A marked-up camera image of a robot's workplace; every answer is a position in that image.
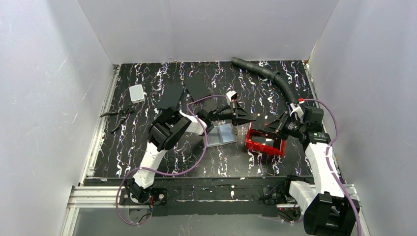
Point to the white square box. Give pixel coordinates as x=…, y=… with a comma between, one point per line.
x=137, y=94

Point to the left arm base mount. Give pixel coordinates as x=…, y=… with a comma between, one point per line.
x=151, y=196

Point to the grey leather card holder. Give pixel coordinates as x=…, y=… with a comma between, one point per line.
x=222, y=134

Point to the red plastic bin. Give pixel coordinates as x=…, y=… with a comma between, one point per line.
x=265, y=143

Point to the black flat box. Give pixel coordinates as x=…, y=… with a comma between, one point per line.
x=197, y=88
x=170, y=97

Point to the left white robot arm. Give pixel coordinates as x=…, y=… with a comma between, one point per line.
x=170, y=126

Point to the black flat box left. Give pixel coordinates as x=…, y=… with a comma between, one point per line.
x=170, y=97

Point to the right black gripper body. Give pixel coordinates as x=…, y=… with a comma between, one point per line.
x=281, y=125

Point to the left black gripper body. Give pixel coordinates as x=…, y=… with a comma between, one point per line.
x=234, y=112

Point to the black flat box right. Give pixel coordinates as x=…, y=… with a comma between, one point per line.
x=197, y=88

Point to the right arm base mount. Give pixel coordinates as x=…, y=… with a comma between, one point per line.
x=288, y=209

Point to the black pliers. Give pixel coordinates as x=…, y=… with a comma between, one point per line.
x=121, y=115

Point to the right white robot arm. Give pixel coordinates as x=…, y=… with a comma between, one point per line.
x=327, y=209

